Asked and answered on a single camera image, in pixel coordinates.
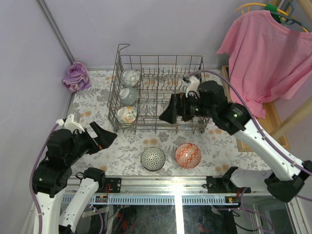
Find corner aluminium post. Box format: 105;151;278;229
36;0;75;64

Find white wrist camera,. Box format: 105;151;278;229
183;74;200;98
56;114;85;133

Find pink t-shirt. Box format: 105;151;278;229
217;10;312;118

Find slotted cable duct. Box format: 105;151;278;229
64;195;242;206

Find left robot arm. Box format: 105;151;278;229
29;118;117;234

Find yellow floral bowl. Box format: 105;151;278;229
117;106;137;124

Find red diamond patterned bowl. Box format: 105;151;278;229
175;143;202;169

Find purple crumpled cloth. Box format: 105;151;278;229
62;61;92;93

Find teal clothes hanger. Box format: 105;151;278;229
264;4;309;32

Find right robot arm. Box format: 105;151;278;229
159;81;312;202

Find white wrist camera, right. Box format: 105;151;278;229
183;74;200;98

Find grey wire dish rack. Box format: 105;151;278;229
107;43;209;133

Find aluminium frame rail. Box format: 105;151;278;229
36;175;299;195

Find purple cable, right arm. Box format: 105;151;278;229
182;70;312;232

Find wooden tray frame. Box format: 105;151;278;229
221;65;290;152

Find floral table mat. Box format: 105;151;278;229
70;71;268;176

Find black patterned bowl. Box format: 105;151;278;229
141;147;166;172

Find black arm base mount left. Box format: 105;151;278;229
104;177;122;194

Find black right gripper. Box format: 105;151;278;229
159;91;216;124

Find white wrist camera, left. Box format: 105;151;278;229
56;114;85;133

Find grey dotted bowl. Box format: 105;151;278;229
119;87;138;106

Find yellow clothes hanger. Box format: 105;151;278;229
234;0;311;33

